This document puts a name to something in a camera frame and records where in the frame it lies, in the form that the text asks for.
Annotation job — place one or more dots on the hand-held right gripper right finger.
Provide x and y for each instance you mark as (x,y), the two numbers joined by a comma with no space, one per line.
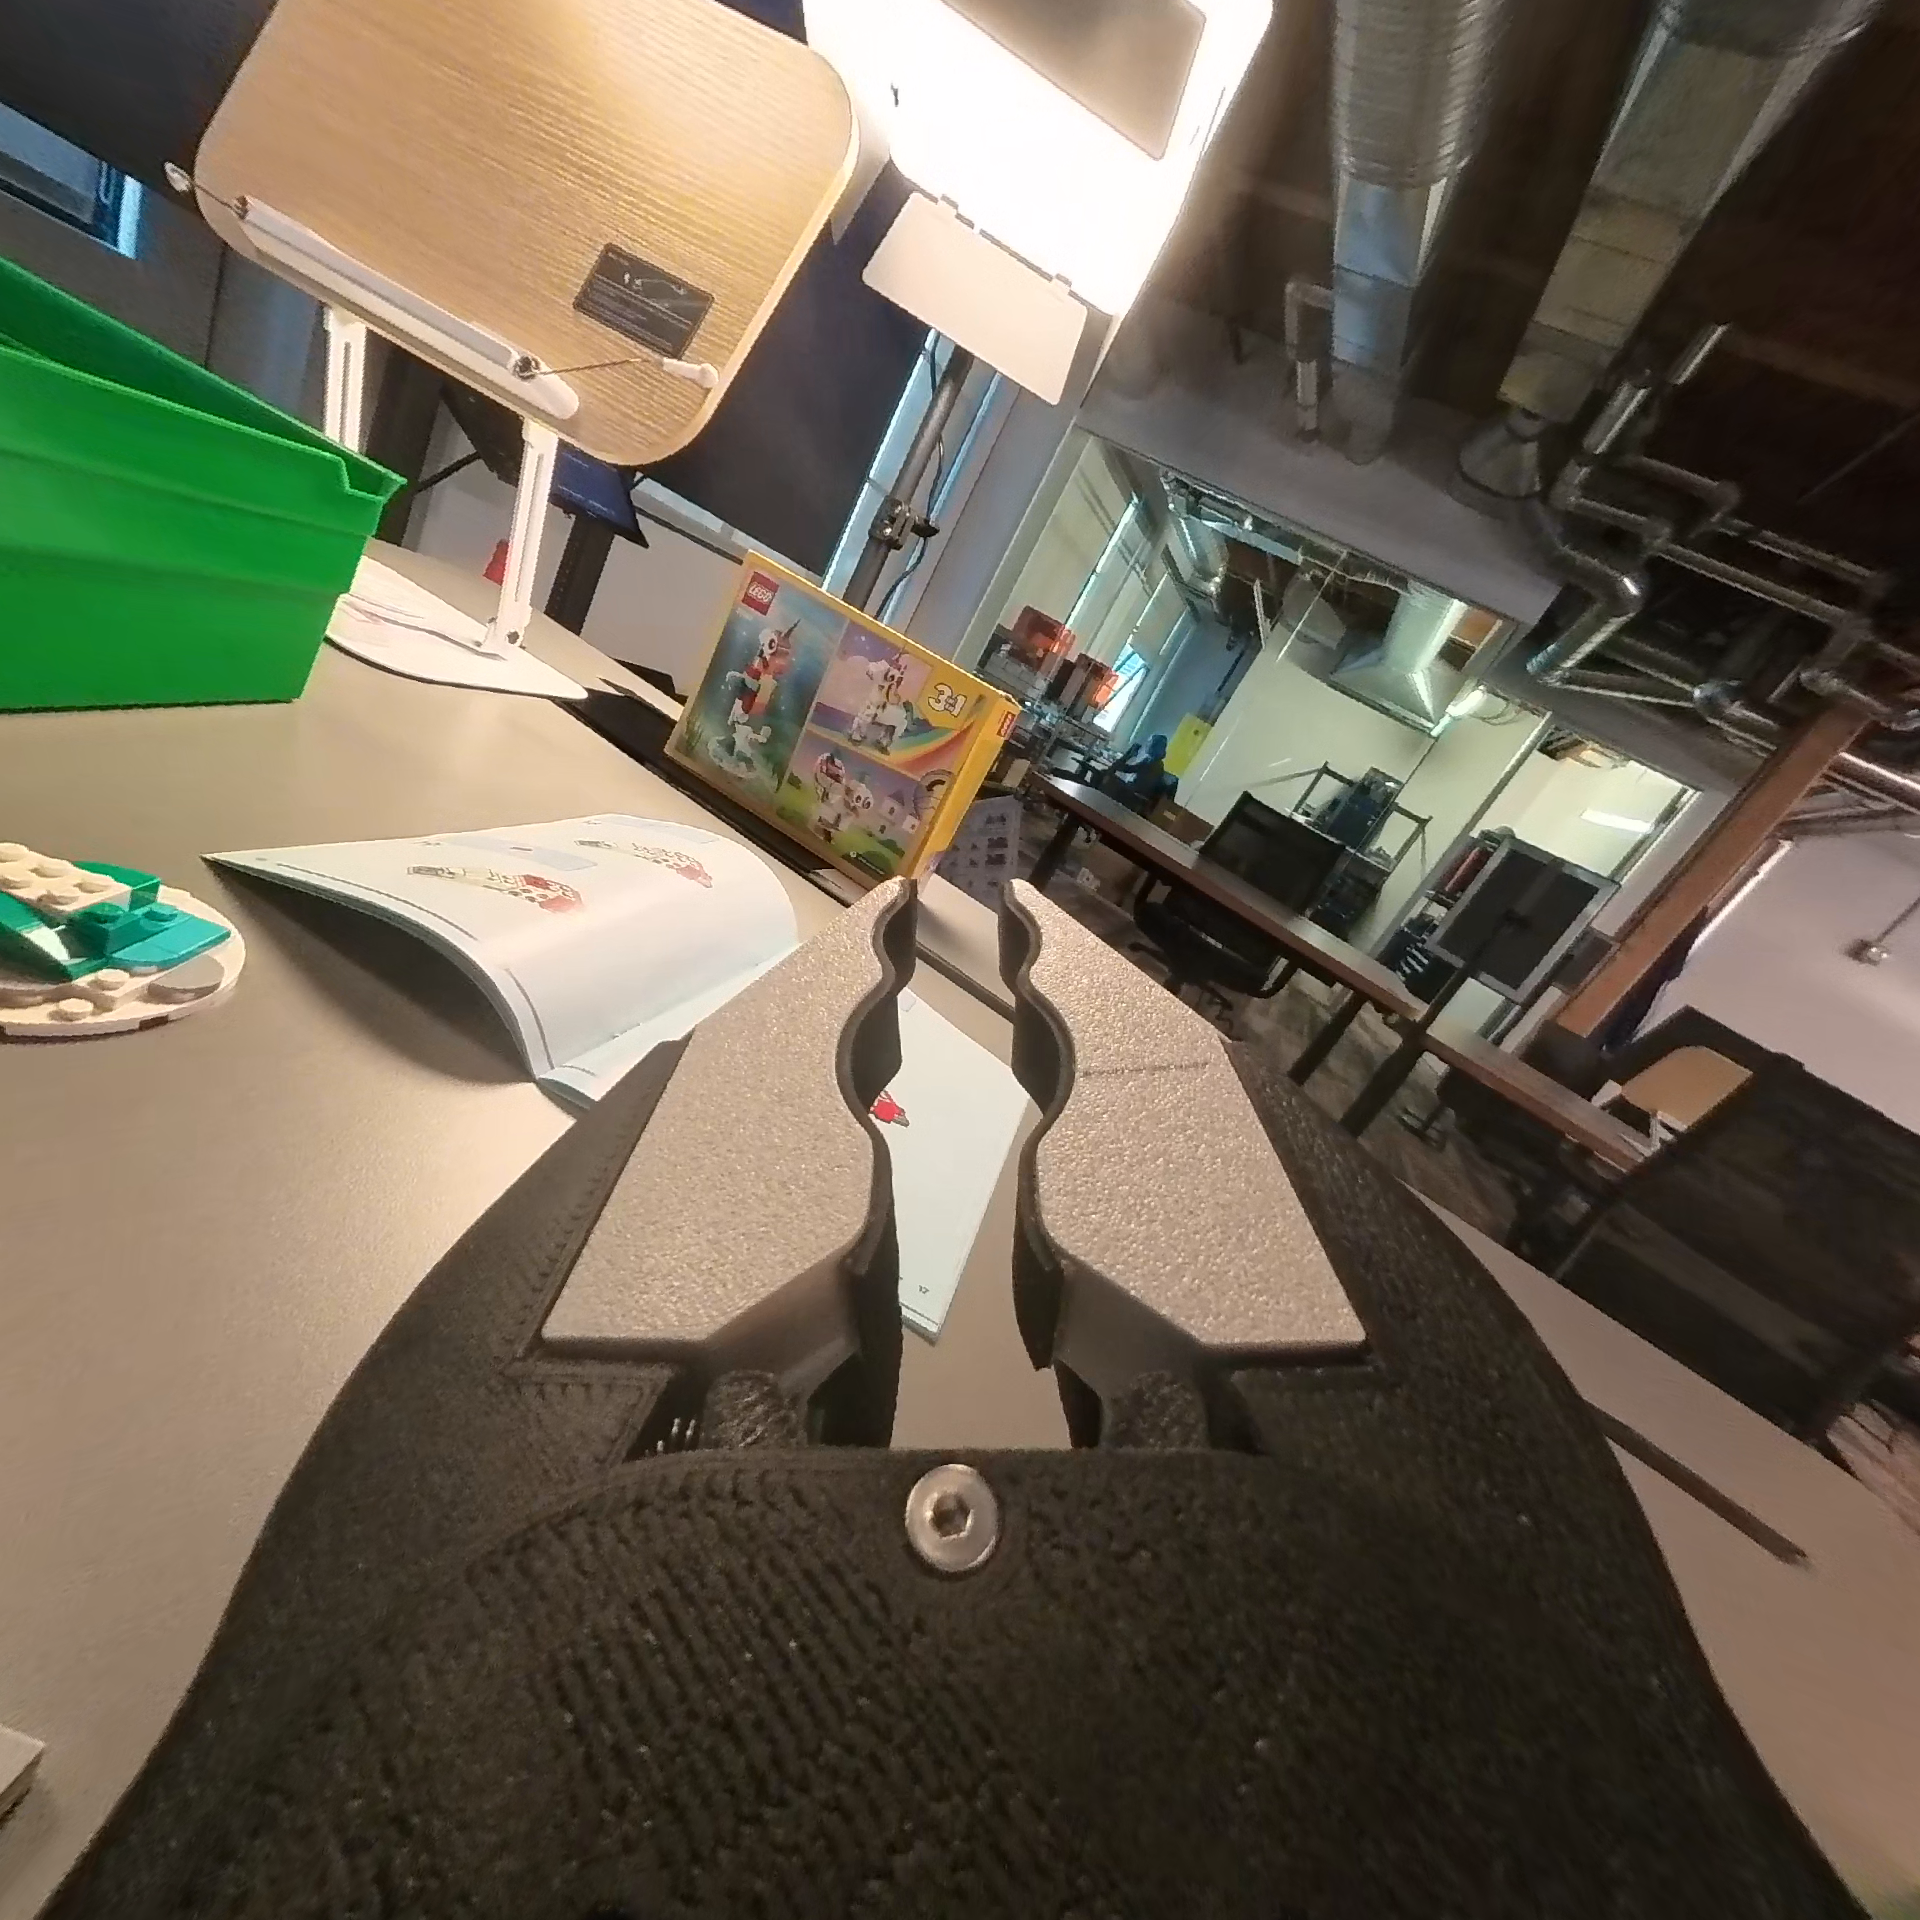
(1200,1199)

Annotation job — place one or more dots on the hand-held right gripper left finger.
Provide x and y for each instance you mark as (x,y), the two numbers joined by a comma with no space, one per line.
(705,1185)

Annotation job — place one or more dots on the colourful yellow lego box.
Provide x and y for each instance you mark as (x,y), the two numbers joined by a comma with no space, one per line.
(840,719)

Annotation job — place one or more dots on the round white and teal lego base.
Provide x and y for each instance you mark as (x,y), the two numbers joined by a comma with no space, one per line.
(89,914)

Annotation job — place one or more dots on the open light blue instruction booklet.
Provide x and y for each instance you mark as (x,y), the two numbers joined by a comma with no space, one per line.
(598,929)

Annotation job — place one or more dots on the long wooden desk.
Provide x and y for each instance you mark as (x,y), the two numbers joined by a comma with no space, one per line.
(1514,1077)

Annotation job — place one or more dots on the black monitor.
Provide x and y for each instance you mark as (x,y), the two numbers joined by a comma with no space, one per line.
(1522,914)

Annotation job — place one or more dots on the black mesh office chair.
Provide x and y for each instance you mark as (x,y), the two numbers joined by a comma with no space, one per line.
(1800,1199)

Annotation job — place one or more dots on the green stacked plastic bins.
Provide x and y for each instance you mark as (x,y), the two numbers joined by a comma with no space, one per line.
(151,568)

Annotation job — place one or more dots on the bright white light panel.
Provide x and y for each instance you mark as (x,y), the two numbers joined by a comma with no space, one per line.
(1140,224)

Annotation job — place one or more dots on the wooden book stand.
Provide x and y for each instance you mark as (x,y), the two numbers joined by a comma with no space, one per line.
(523,178)

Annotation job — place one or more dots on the wooden support post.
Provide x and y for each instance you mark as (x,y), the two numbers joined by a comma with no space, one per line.
(1725,870)

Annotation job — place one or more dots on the silver round ventilation duct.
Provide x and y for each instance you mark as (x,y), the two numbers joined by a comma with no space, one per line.
(1410,149)

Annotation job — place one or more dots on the rectangular metal duct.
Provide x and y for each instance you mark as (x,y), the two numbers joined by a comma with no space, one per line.
(1664,178)

